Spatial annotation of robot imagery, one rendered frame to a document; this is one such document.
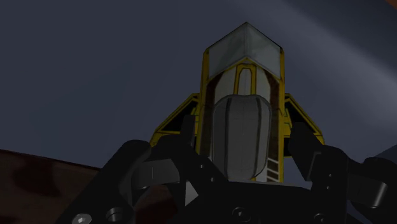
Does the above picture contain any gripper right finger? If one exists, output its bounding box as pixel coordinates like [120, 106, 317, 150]
[288, 122, 397, 224]

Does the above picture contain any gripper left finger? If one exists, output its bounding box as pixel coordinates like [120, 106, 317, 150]
[55, 115, 228, 224]

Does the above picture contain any brown wooden furniture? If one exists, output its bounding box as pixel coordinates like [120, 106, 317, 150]
[0, 148, 102, 224]

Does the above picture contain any yellow and white toy spaceship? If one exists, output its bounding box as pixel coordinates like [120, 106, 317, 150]
[150, 21, 326, 184]

